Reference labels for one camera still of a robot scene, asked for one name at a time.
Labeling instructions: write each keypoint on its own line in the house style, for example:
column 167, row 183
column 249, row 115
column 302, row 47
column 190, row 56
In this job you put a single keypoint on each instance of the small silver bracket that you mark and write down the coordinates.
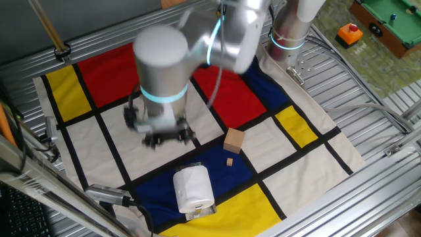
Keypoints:
column 392, row 150

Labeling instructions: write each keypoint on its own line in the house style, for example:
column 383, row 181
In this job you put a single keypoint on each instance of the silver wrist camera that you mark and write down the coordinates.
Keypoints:
column 158, row 123

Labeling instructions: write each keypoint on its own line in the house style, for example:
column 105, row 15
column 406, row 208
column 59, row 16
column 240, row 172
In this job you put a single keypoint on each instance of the miniature green pool table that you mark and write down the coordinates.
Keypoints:
column 388, row 29

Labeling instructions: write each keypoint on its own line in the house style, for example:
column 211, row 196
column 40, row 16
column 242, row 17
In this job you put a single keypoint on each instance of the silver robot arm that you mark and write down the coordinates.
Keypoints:
column 161, row 72

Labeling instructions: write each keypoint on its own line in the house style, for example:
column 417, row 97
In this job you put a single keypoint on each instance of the large wooden cube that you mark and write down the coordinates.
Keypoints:
column 234, row 141

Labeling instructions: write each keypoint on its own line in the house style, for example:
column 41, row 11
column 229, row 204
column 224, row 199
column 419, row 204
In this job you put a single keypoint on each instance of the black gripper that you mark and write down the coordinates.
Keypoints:
column 166, row 134

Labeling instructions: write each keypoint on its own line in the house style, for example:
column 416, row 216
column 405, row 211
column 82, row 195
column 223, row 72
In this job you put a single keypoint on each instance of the colour block patterned cloth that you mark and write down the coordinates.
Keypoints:
column 296, row 125

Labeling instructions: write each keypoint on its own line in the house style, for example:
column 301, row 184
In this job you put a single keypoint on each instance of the orange stick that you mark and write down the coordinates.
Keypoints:
column 6, row 128

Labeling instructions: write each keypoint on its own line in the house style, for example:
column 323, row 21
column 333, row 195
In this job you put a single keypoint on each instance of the black rod clamp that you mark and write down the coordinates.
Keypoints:
column 62, row 52

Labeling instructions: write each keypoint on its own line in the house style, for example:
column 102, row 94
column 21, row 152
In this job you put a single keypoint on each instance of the orange emergency stop button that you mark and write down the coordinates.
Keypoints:
column 348, row 34

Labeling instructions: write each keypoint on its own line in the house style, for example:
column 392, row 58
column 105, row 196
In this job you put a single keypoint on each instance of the black keyboard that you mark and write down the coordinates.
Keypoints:
column 19, row 214

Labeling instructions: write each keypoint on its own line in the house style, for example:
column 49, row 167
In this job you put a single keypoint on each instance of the white toilet paper roll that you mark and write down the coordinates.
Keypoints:
column 193, row 189

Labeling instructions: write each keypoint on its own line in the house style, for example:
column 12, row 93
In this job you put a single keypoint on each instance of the small silver camera on mount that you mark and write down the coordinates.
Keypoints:
column 51, row 128

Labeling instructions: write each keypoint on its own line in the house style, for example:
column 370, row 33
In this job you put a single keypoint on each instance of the brass rod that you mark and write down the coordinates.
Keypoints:
column 47, row 24

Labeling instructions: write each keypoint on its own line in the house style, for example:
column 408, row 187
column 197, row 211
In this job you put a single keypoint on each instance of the aluminium frame bar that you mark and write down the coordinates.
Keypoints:
column 33, row 177

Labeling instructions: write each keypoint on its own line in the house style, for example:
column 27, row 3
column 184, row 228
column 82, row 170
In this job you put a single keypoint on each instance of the small wooden cube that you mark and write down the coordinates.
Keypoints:
column 229, row 161

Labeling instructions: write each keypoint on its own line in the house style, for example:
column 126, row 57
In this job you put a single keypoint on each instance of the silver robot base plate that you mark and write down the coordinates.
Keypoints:
column 296, row 74

